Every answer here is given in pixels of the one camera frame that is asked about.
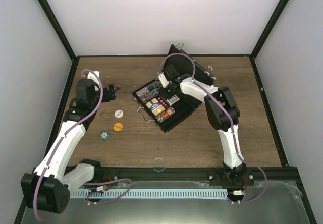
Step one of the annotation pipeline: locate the white dealer button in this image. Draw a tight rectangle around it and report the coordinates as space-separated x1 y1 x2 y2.
114 109 124 118

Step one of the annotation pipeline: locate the orange blind button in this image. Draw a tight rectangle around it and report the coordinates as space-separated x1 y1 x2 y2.
113 122 123 132

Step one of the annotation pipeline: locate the left black frame post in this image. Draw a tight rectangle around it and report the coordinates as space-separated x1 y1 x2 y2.
37 0 76 61

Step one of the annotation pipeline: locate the black poker set case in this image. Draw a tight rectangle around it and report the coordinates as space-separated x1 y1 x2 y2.
132 43 219 133

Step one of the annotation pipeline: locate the black frame post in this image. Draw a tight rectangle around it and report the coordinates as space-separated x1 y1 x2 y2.
37 0 76 61
251 0 300 58

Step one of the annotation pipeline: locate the upper chip row in case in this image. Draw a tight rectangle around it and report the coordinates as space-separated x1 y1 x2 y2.
136 80 160 97

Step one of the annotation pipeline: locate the blue boxed card deck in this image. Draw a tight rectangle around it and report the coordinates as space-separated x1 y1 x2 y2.
167 95 180 105

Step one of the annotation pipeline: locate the right black frame post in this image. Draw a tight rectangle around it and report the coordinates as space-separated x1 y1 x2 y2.
251 0 300 58

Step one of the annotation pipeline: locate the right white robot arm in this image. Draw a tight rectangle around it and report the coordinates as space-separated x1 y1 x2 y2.
157 64 246 185

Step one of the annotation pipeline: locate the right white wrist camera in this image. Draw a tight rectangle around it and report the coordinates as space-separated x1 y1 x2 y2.
158 73 169 88

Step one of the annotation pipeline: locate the red dice strip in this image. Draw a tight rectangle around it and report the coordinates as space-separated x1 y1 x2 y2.
157 97 170 109

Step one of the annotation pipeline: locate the chip row in case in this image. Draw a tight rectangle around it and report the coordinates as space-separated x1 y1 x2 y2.
156 111 170 123
140 88 159 103
136 80 160 97

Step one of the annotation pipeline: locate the light blue slotted cable duct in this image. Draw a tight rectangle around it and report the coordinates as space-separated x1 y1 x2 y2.
70 189 228 200

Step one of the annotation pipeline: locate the lower chip row in case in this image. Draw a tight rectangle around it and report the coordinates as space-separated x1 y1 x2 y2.
156 111 170 123

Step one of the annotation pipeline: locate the unboxed banded card deck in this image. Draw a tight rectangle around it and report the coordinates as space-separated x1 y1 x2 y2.
145 98 166 116

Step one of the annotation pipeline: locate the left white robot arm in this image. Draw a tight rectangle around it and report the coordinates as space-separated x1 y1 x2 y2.
21 78 116 213

